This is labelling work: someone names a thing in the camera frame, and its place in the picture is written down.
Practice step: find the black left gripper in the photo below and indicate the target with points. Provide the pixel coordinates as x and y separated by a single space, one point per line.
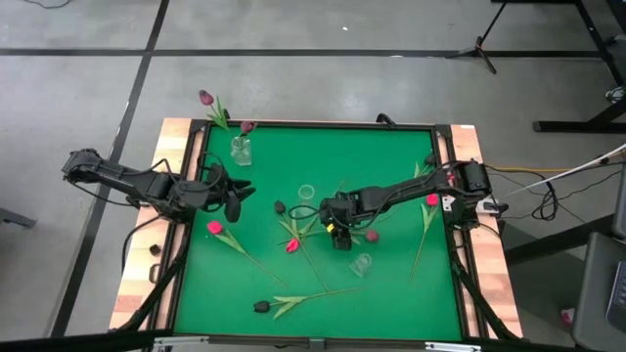
215 188

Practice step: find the dark keypad device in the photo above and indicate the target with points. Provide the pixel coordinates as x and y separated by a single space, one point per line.
618 298

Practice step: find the small pink object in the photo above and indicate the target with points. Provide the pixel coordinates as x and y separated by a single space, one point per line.
567 316

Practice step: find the maroon artificial tulip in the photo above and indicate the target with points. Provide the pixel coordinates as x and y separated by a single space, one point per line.
206 98
247 127
372 236

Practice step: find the silver metal bracket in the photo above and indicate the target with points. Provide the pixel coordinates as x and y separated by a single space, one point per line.
181 339
452 347

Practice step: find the white rod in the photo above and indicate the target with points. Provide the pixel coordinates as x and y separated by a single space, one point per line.
577 169

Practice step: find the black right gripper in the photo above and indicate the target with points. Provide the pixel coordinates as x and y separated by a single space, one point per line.
342 210

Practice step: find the textured glass vase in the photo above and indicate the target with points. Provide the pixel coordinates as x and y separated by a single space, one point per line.
240 154

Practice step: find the ribbed clear glass vase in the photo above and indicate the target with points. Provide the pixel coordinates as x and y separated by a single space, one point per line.
361 265

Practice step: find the green table mat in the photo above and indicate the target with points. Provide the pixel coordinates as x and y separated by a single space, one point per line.
274 161

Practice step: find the black support strut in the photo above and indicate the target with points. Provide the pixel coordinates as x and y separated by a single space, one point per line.
156 293
481 303

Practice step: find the grey cabinet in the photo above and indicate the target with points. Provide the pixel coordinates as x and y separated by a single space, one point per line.
594 293

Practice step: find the black table clamp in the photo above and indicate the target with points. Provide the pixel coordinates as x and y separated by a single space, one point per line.
386 118

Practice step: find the black desk leg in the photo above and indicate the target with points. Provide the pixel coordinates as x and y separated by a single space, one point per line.
548 242

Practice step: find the grey floor object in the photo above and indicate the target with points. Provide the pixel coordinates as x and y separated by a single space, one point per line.
14 217

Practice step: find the tall clear glass vase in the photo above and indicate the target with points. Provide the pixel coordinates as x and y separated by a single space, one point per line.
306 195

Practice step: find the black desk frame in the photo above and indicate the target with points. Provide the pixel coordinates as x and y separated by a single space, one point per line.
577 125

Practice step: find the black tripod stand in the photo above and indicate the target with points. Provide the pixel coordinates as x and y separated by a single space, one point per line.
478 49

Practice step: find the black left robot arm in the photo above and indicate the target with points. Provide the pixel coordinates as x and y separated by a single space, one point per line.
122 178

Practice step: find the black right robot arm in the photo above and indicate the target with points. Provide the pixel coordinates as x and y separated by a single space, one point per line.
411 188

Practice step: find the black table frame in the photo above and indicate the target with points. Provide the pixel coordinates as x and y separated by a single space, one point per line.
318 125

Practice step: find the pink artificial tulip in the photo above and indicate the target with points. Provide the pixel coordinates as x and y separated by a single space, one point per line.
432 199
292 246
214 227

